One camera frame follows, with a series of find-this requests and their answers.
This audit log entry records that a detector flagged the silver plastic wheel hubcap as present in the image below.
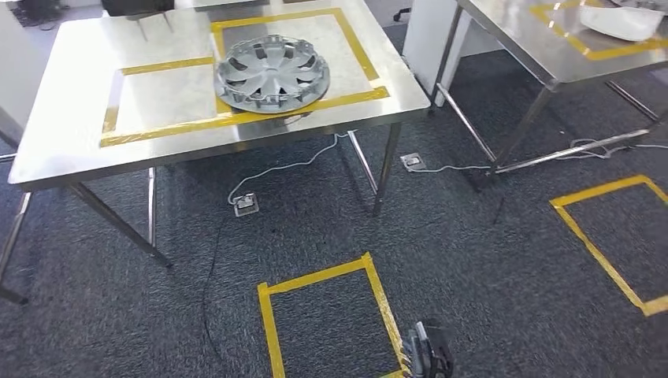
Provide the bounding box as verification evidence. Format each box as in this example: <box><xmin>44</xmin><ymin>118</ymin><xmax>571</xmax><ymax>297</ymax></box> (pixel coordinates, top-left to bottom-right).
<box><xmin>213</xmin><ymin>33</ymin><xmax>332</xmax><ymax>115</ymax></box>

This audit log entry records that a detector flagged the stainless steel workbench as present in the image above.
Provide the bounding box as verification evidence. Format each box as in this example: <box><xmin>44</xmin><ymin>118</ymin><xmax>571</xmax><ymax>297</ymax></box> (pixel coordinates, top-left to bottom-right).
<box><xmin>0</xmin><ymin>0</ymin><xmax>432</xmax><ymax>306</ymax></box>

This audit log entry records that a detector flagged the white plastic part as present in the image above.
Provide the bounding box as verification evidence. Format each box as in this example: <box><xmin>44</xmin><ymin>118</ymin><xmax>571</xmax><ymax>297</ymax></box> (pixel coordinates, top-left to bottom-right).
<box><xmin>579</xmin><ymin>2</ymin><xmax>666</xmax><ymax>43</ymax></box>

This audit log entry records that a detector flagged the metal floor socket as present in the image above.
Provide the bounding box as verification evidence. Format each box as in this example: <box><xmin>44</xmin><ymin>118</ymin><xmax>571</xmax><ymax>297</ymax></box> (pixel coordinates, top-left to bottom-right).
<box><xmin>233</xmin><ymin>193</ymin><xmax>261</xmax><ymax>218</ymax></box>
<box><xmin>400</xmin><ymin>152</ymin><xmax>428</xmax><ymax>172</ymax></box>

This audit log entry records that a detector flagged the yellow floor tape marking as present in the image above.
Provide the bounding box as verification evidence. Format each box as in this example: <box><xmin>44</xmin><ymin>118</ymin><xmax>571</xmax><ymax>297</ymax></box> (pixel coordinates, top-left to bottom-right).
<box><xmin>256</xmin><ymin>252</ymin><xmax>412</xmax><ymax>378</ymax></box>

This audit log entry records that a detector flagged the black robot foot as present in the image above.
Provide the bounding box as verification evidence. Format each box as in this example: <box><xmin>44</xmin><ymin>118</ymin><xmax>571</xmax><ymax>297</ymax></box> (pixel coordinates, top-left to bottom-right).
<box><xmin>403</xmin><ymin>318</ymin><xmax>455</xmax><ymax>378</ymax></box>

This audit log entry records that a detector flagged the steel bench white side panel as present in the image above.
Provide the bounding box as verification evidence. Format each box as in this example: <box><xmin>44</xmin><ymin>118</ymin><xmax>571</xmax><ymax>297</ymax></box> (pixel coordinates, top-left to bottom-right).
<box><xmin>402</xmin><ymin>0</ymin><xmax>668</xmax><ymax>176</ymax></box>

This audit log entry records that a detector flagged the thin metal floor bar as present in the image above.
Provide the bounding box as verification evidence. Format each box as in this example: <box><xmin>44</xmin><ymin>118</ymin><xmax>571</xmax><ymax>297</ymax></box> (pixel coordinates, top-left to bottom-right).
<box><xmin>492</xmin><ymin>128</ymin><xmax>651</xmax><ymax>175</ymax></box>

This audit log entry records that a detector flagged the black carry bag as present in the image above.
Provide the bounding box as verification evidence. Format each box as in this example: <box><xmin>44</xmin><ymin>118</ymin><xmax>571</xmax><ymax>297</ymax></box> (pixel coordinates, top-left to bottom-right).
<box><xmin>100</xmin><ymin>0</ymin><xmax>177</xmax><ymax>17</ymax></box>

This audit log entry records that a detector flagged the white floor cable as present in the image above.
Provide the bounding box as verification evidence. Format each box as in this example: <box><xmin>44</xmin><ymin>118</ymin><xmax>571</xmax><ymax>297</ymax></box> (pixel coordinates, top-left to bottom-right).
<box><xmin>554</xmin><ymin>137</ymin><xmax>668</xmax><ymax>161</ymax></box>
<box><xmin>227</xmin><ymin>131</ymin><xmax>350</xmax><ymax>206</ymax></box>
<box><xmin>417</xmin><ymin>164</ymin><xmax>492</xmax><ymax>174</ymax></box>

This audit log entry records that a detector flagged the thin black floor cable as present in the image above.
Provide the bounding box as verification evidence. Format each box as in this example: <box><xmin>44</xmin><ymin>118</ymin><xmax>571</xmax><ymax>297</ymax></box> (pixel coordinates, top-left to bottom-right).
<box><xmin>200</xmin><ymin>217</ymin><xmax>229</xmax><ymax>366</ymax></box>

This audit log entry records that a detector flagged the black cable pile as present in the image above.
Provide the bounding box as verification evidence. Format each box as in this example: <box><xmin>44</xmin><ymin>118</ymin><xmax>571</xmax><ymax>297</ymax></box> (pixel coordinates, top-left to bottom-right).
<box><xmin>9</xmin><ymin>0</ymin><xmax>70</xmax><ymax>32</ymax></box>

